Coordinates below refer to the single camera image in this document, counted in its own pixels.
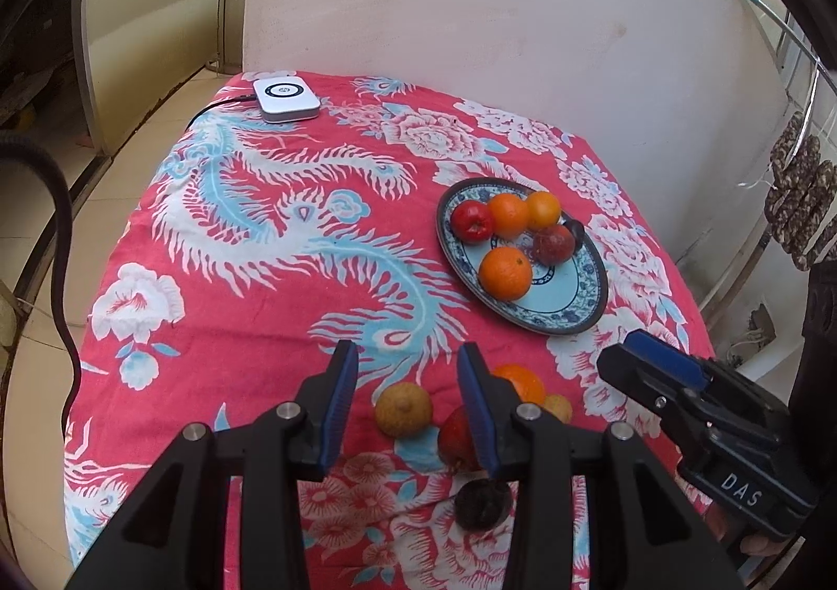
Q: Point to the brown patterned hanging cloth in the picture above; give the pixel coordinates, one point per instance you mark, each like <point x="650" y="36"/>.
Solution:
<point x="801" y="198"/>

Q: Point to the yellowish orange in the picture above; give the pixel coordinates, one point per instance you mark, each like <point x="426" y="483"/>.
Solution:
<point x="543" y="209"/>

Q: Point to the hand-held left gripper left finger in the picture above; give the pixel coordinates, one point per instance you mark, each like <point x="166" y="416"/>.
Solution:
<point x="340" y="407"/>

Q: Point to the white square device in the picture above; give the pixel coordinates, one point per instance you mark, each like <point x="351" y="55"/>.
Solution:
<point x="288" y="99"/>

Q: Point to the bright red apple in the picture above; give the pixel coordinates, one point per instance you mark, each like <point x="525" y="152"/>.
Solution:
<point x="474" y="219"/>

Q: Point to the metal railing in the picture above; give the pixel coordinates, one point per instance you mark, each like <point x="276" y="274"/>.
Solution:
<point x="726" y="283"/>

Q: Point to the person's right hand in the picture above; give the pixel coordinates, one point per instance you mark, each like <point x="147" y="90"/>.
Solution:
<point x="752" y="541"/>

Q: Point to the large red apple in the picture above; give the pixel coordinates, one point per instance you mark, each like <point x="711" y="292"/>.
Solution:
<point x="458" y="439"/>

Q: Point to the brown longan fruit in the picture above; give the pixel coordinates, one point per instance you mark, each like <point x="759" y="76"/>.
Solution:
<point x="403" y="410"/>
<point x="557" y="408"/>

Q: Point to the dark purple plum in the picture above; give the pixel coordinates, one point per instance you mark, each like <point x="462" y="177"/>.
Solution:
<point x="575" y="230"/>
<point x="480" y="502"/>

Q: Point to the round orange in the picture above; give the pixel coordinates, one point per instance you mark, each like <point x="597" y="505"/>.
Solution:
<point x="509" y="214"/>
<point x="524" y="381"/>

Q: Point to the large orange with stem mark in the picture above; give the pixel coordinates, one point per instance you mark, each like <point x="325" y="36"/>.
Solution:
<point x="505" y="273"/>

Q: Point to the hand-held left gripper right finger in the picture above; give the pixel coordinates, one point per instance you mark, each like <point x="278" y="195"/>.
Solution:
<point x="477" y="413"/>

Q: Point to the dark red blotchy apple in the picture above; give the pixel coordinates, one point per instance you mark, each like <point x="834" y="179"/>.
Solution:
<point x="554" y="243"/>

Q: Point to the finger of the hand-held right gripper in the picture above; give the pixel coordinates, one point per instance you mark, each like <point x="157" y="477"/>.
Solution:
<point x="660" y="354"/>
<point x="628" y="377"/>

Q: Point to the red floral tablecloth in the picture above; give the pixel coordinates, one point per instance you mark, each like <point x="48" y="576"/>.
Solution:
<point x="261" y="276"/>

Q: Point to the blue patterned plate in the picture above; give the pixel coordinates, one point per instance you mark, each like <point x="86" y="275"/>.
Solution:
<point x="562" y="296"/>

